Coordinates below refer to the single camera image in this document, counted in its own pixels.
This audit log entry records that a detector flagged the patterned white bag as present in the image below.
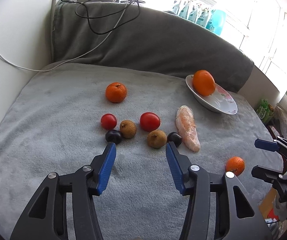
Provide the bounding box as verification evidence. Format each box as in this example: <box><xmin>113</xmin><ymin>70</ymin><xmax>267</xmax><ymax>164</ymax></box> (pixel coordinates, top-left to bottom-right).
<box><xmin>274</xmin><ymin>107</ymin><xmax>287</xmax><ymax>145</ymax></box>

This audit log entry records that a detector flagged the mandarin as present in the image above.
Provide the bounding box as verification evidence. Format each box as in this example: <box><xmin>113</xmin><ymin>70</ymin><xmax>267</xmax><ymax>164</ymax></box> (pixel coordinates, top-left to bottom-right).
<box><xmin>226</xmin><ymin>156</ymin><xmax>245</xmax><ymax>177</ymax></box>
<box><xmin>105</xmin><ymin>82</ymin><xmax>127</xmax><ymax>103</ymax></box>

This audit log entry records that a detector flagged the red tomato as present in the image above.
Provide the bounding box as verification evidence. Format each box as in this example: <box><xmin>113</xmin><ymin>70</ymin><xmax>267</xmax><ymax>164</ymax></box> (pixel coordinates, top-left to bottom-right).
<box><xmin>101</xmin><ymin>113</ymin><xmax>117</xmax><ymax>130</ymax></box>
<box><xmin>140</xmin><ymin>112</ymin><xmax>161</xmax><ymax>132</ymax></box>

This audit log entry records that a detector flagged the blue plastic container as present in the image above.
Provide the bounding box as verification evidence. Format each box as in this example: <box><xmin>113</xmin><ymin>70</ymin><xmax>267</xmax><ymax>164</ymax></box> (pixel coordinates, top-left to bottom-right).
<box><xmin>214</xmin><ymin>9</ymin><xmax>228</xmax><ymax>36</ymax></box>

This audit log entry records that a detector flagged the black cable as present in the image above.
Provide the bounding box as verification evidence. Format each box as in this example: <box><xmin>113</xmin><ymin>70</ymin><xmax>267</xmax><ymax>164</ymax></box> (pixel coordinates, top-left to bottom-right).
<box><xmin>59</xmin><ymin>0</ymin><xmax>148</xmax><ymax>35</ymax></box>

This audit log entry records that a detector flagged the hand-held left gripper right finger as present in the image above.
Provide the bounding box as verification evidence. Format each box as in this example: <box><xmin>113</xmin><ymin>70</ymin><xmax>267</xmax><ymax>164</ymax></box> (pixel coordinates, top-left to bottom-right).
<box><xmin>166</xmin><ymin>141</ymin><xmax>271</xmax><ymax>240</ymax></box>

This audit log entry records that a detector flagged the dark plum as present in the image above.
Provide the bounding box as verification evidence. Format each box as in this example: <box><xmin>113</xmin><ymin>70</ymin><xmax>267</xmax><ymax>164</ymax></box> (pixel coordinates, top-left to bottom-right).
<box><xmin>105</xmin><ymin>129</ymin><xmax>122</xmax><ymax>145</ymax></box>
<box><xmin>167</xmin><ymin>132</ymin><xmax>183</xmax><ymax>147</ymax></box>

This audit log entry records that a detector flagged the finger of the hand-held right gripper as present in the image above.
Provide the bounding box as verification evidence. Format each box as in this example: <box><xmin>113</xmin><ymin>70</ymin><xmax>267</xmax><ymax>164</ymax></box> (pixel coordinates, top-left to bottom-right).
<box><xmin>251</xmin><ymin>165</ymin><xmax>287</xmax><ymax>193</ymax></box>
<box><xmin>254</xmin><ymin>136</ymin><xmax>287</xmax><ymax>156</ymax></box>

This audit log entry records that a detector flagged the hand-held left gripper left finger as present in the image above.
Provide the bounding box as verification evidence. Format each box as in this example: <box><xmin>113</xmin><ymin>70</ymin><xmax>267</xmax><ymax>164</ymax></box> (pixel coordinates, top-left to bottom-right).
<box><xmin>10</xmin><ymin>142</ymin><xmax>117</xmax><ymax>240</ymax></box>

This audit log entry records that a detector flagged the green packet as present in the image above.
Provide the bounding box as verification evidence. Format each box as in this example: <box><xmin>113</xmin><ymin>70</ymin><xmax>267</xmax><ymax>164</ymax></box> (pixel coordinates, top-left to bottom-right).
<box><xmin>256</xmin><ymin>99</ymin><xmax>274</xmax><ymax>123</ymax></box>

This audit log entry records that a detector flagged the brown longan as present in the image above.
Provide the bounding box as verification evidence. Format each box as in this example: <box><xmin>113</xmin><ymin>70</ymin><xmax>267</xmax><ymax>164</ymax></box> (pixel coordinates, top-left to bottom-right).
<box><xmin>147</xmin><ymin>129</ymin><xmax>167</xmax><ymax>149</ymax></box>
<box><xmin>120</xmin><ymin>120</ymin><xmax>137</xmax><ymax>139</ymax></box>

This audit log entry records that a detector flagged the floral white plate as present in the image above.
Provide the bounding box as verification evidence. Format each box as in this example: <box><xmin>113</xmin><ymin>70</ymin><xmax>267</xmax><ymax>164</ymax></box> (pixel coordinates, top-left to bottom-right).
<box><xmin>186</xmin><ymin>74</ymin><xmax>238</xmax><ymax>115</ymax></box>

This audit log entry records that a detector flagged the large orange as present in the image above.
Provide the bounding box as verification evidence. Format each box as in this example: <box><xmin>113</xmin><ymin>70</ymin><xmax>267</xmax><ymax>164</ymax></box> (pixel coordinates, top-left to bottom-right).
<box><xmin>193</xmin><ymin>70</ymin><xmax>216</xmax><ymax>97</ymax></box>

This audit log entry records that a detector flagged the teal refill pouch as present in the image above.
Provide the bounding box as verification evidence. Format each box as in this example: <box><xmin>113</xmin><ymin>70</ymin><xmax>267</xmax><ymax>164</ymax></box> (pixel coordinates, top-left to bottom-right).
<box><xmin>180</xmin><ymin>0</ymin><xmax>190</xmax><ymax>18</ymax></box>
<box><xmin>172</xmin><ymin>0</ymin><xmax>182</xmax><ymax>14</ymax></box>
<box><xmin>197</xmin><ymin>4</ymin><xmax>209</xmax><ymax>27</ymax></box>
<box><xmin>188</xmin><ymin>1</ymin><xmax>199</xmax><ymax>22</ymax></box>
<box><xmin>206</xmin><ymin>9</ymin><xmax>217</xmax><ymax>30</ymax></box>

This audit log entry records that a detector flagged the white cable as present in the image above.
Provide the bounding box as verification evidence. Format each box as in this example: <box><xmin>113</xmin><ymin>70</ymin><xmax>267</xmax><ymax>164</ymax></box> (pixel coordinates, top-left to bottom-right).
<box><xmin>0</xmin><ymin>0</ymin><xmax>140</xmax><ymax>72</ymax></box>

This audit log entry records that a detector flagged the peeled pomelo segment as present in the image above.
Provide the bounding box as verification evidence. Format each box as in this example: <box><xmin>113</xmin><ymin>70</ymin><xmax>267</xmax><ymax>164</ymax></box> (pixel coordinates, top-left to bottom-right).
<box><xmin>176</xmin><ymin>105</ymin><xmax>201</xmax><ymax>153</ymax></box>

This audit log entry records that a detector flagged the grey pillow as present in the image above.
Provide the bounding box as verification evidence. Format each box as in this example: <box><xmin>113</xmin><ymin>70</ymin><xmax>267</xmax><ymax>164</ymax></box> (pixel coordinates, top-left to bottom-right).
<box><xmin>51</xmin><ymin>0</ymin><xmax>255</xmax><ymax>93</ymax></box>

